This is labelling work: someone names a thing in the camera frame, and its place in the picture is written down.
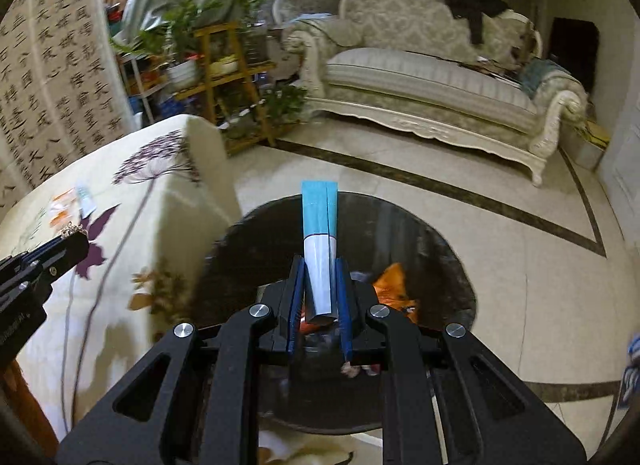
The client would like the floral cream tablecloth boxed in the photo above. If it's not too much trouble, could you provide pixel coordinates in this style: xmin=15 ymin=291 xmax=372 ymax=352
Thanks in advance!
xmin=1 ymin=114 xmax=241 ymax=448

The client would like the blue white paper box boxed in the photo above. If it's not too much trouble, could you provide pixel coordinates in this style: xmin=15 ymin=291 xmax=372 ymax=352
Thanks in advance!
xmin=302 ymin=180 xmax=338 ymax=324

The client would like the white metal shelf rack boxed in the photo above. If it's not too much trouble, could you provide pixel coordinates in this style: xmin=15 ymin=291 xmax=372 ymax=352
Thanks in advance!
xmin=116 ymin=54 xmax=168 ymax=126

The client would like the calligraphy folding screen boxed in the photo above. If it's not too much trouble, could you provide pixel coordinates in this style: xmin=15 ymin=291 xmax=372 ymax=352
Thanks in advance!
xmin=1 ymin=0 xmax=139 ymax=213

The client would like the orange white snack wrapper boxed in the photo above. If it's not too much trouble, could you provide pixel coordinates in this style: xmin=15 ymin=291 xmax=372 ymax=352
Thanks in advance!
xmin=48 ymin=186 xmax=96 ymax=233

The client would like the ornate cream sofa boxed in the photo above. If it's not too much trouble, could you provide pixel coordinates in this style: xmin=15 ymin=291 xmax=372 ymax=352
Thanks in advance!
xmin=282 ymin=0 xmax=588 ymax=185

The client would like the tall potted plant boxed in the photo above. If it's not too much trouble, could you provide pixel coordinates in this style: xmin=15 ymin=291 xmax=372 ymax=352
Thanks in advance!
xmin=218 ymin=0 xmax=291 ymax=67

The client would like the small leafy floor plant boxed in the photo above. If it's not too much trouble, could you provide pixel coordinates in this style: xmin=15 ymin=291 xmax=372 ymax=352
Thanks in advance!
xmin=262 ymin=82 xmax=307 ymax=126

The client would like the black lined trash bin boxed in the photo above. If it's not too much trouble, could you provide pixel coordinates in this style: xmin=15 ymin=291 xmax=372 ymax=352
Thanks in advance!
xmin=192 ymin=190 xmax=478 ymax=436

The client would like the orange plastic bag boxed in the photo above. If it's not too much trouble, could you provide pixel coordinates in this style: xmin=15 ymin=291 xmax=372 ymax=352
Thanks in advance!
xmin=373 ymin=263 xmax=419 ymax=324

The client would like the teal cloth on sofa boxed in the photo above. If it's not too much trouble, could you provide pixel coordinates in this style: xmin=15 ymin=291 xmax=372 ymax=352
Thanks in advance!
xmin=518 ymin=58 xmax=568 ymax=99

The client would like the potted green plant white pot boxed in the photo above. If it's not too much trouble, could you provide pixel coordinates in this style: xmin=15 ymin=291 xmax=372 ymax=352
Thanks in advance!
xmin=110 ymin=0 xmax=222 ymax=92

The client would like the wooden plant stand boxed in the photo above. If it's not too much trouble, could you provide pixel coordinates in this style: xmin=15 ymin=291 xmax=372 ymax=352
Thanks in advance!
xmin=174 ymin=21 xmax=276 ymax=155

